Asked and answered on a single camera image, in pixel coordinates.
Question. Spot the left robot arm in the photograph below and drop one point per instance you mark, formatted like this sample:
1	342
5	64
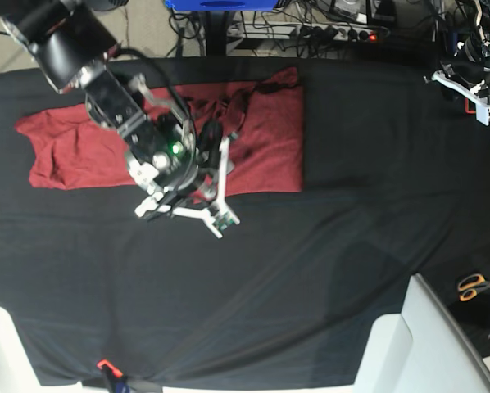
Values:
475	45

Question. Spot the white power strip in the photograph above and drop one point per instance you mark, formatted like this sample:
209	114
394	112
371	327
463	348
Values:
343	32

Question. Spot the orange black clamp bottom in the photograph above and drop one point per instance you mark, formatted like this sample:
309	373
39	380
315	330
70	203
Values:
115	380

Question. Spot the orange black clamp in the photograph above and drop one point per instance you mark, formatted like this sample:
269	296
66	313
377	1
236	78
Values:
469	107
115	380

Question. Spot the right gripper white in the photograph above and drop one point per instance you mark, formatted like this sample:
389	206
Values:
204	197

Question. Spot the red long-sleeve T-shirt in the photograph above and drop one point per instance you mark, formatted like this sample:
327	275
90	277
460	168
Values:
71	152

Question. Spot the blue box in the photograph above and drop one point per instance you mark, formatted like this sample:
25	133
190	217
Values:
221	5

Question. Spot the orange black clamp right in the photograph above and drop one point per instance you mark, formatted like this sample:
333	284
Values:
469	107

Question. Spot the black table cloth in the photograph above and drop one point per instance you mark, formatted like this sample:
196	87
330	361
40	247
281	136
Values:
396	182

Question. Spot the black table stand post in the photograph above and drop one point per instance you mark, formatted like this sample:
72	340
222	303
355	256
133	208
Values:
216	25

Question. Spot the yellow-handled scissors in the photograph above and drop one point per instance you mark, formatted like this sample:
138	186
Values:
471	286

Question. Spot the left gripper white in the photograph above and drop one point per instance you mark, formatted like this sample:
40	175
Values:
461	77

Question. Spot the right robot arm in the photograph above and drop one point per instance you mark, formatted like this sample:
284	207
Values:
181	168

